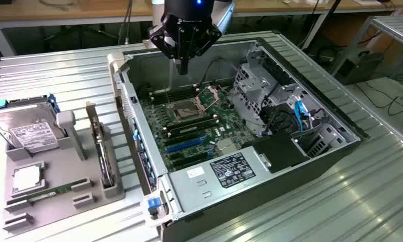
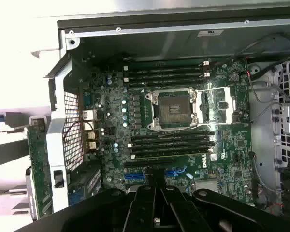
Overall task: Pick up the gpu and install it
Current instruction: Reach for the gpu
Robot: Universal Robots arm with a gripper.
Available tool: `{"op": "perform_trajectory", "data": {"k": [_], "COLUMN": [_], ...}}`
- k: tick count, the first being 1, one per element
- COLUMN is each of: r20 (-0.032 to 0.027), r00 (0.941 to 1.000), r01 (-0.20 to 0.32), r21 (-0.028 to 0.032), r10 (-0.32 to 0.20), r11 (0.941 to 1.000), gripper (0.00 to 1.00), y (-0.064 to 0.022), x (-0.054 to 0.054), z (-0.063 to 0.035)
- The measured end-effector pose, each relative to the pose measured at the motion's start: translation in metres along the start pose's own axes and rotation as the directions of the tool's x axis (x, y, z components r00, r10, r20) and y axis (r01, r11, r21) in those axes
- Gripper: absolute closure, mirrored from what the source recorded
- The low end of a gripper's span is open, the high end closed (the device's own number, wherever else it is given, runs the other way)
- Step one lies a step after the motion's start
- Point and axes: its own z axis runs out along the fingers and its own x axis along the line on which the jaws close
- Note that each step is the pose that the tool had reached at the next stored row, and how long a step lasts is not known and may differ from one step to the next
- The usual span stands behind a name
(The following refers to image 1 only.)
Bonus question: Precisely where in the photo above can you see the open pc case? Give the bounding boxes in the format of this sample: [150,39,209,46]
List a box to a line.
[107,30,370,242]

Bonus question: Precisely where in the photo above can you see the black plastic shroud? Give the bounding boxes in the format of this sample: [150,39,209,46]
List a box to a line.
[244,132,311,173]

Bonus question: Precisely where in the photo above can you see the black hanging cable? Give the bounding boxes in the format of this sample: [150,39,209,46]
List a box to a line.
[121,0,134,45]

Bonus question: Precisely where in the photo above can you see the wooden desk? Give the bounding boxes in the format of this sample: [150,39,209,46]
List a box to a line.
[0,0,403,57]

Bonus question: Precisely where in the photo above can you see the hard disk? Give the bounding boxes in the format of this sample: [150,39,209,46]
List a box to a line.
[0,100,69,154]

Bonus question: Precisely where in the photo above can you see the metal socket cover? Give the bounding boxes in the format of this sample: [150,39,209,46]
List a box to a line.
[194,85,222,106]

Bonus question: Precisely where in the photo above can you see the green gpu card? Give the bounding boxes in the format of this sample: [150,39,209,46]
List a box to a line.
[85,100,117,189]

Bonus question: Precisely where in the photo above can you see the metal disk bay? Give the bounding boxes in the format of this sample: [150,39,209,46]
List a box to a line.
[290,123,361,158]

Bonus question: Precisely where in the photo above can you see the green motherboard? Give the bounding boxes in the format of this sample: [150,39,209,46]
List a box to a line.
[140,83,256,172]

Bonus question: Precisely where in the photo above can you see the cpu socket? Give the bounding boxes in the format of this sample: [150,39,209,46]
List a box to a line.
[173,99,206,120]

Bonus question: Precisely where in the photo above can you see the grey parts rack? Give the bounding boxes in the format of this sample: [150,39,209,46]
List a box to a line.
[1,109,126,234]

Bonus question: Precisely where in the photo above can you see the installed ram stick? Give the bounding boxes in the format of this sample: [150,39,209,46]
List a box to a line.
[169,123,212,135]

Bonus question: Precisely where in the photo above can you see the black ram slot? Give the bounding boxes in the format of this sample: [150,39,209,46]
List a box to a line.
[149,90,200,101]
[162,114,216,127]
[164,117,217,131]
[150,93,202,105]

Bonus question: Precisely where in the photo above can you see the blue expansion slot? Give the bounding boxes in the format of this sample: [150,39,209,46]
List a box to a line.
[166,140,206,153]

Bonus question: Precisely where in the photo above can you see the metal slat side table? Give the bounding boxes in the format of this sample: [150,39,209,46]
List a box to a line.
[329,15,403,84]

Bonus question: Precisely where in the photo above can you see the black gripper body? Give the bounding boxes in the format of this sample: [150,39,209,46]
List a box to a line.
[161,0,217,59]

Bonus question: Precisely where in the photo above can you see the black expansion slot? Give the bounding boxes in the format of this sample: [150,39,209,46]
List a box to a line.
[164,135,205,147]
[169,150,209,162]
[172,156,210,169]

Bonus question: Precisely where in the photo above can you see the silver cpu chip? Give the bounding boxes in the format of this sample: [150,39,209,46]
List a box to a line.
[13,166,43,189]

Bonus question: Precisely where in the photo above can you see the black box on floor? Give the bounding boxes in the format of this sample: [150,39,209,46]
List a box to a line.
[335,50,386,85]

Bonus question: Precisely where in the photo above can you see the black wire bundle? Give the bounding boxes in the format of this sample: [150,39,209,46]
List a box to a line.
[258,105,302,134]

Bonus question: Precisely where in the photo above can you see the grey power supply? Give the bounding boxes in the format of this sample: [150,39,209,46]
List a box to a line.
[161,146,273,217]

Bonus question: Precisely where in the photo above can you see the black floor cable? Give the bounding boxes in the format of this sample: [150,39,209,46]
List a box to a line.
[354,72,403,113]

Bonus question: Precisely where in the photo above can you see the silver drive cage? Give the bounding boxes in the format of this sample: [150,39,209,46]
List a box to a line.
[233,42,326,134]

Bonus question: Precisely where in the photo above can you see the silver chipset heatsink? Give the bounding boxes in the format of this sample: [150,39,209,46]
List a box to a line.
[217,140,238,154]

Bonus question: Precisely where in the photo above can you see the blue wire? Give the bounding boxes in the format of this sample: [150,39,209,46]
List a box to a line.
[293,100,313,133]

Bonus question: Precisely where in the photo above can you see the green ram stick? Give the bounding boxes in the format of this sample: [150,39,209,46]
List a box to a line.
[7,178,88,205]

